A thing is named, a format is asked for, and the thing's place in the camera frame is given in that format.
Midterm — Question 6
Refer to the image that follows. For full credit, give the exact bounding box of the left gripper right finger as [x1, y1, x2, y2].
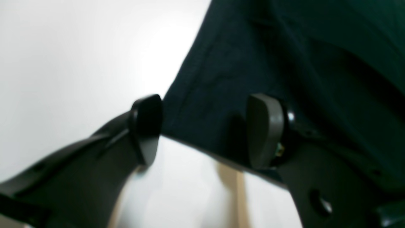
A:
[246, 93, 404, 228]

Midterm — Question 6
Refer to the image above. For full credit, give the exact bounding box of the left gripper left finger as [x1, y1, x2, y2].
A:
[0, 95, 163, 228]

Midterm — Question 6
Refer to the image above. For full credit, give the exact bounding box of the black T-shirt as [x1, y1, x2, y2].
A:
[162, 0, 404, 189]

